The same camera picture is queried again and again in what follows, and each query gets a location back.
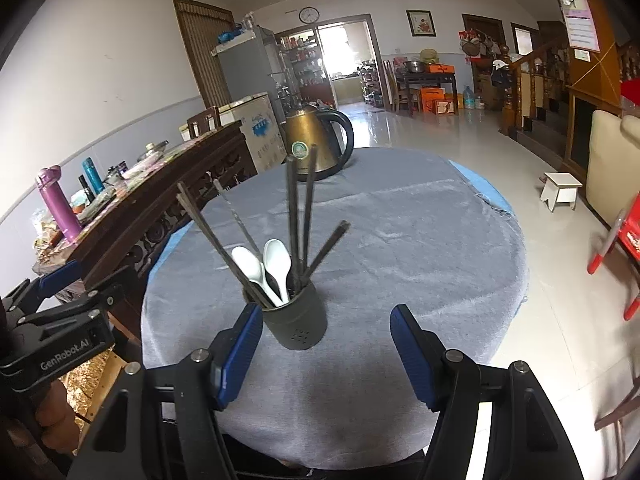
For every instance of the round wall clock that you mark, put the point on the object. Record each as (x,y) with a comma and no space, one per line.
(309,15)

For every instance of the brown slatted blind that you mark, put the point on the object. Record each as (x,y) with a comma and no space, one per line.
(202,50)

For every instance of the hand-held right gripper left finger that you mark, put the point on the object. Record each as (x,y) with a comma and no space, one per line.
(242,355)

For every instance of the carved dark wooden sideboard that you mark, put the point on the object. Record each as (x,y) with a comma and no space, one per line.
(200,160)

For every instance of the white chest freezer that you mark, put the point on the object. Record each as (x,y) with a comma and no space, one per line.
(255,130)

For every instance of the dark wooden side table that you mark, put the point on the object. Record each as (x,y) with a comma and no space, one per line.
(425,79)

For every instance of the metal basin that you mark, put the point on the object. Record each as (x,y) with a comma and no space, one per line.
(415,66)

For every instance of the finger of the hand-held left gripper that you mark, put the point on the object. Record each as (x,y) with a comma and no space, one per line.
(57,277)
(75,312)

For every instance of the flat orange box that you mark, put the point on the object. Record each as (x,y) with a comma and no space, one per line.
(440,68)

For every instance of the golden patterned bag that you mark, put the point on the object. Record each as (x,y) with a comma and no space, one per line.
(95,375)

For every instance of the orange cardboard box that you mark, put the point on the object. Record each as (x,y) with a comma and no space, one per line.
(431,97)
(445,106)

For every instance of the wooden pillar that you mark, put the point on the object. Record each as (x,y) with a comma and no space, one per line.
(600,75)

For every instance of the glass shelf cabinet with bottles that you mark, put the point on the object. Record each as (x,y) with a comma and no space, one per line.
(305,60)

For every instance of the red plastic child chair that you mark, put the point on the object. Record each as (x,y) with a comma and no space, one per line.
(627,245)

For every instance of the gold electric kettle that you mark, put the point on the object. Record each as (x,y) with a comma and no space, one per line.
(320,130)

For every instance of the purple thermos bottle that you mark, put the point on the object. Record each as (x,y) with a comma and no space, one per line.
(60,205)

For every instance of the dark wooden chair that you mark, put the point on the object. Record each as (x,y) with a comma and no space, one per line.
(620,410)

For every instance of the grey tablecloth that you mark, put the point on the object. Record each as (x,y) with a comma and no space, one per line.
(400,260)

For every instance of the small white stool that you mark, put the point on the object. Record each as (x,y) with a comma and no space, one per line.
(562,185)

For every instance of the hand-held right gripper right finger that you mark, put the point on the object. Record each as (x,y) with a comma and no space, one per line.
(415,355)

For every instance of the person's left hand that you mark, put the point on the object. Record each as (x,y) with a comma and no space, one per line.
(52,405)

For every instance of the dark metal utensil holder cup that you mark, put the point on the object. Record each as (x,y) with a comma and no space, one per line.
(300,320)

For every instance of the wooden stair railing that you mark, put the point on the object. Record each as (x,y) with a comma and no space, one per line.
(530,70)

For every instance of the black bottle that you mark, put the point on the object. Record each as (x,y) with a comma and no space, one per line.
(86,187)

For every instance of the teal bottle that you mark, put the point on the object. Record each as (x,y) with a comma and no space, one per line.
(93,175)

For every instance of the cream leather armchair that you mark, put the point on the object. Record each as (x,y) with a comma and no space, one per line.
(615,170)

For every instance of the blue water jug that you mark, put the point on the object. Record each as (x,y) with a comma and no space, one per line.
(468,97)

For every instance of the framed wall picture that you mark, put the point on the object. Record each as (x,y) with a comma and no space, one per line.
(418,23)

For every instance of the grey refrigerator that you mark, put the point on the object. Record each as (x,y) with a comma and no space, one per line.
(245,70)

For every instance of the pink wall calendar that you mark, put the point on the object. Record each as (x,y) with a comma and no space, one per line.
(582,30)

